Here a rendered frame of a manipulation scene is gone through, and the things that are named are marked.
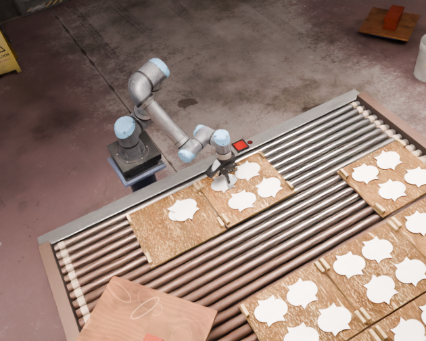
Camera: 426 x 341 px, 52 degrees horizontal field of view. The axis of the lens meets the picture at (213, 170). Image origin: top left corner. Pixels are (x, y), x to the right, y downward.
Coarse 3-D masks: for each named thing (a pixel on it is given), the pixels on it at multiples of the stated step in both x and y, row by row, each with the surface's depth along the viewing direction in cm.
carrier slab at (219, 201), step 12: (252, 156) 247; (264, 168) 241; (204, 180) 240; (240, 180) 237; (252, 180) 236; (204, 192) 234; (216, 192) 233; (228, 192) 232; (252, 192) 231; (288, 192) 228; (216, 204) 228; (228, 204) 227; (252, 204) 226; (264, 204) 225; (228, 216) 222; (240, 216) 222; (228, 228) 219
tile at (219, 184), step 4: (220, 176) 239; (232, 176) 238; (216, 180) 238; (220, 180) 237; (224, 180) 237; (212, 184) 236; (216, 184) 236; (220, 184) 235; (224, 184) 235; (212, 188) 234; (216, 188) 234; (220, 188) 234; (224, 188) 233; (228, 188) 233; (224, 192) 232
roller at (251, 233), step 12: (324, 192) 228; (336, 192) 230; (300, 204) 224; (312, 204) 226; (276, 216) 222; (288, 216) 222; (252, 228) 218; (264, 228) 218; (240, 240) 215; (216, 252) 212; (192, 264) 209; (168, 276) 206; (156, 288) 205; (84, 324) 195
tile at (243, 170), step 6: (246, 162) 244; (252, 162) 243; (240, 168) 241; (246, 168) 241; (252, 168) 240; (258, 168) 240; (240, 174) 239; (246, 174) 238; (252, 174) 238; (258, 174) 237
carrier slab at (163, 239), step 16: (176, 192) 236; (192, 192) 235; (144, 208) 231; (160, 208) 230; (208, 208) 227; (144, 224) 224; (160, 224) 223; (176, 224) 222; (192, 224) 221; (208, 224) 220; (144, 240) 218; (160, 240) 217; (176, 240) 216; (192, 240) 215; (160, 256) 211
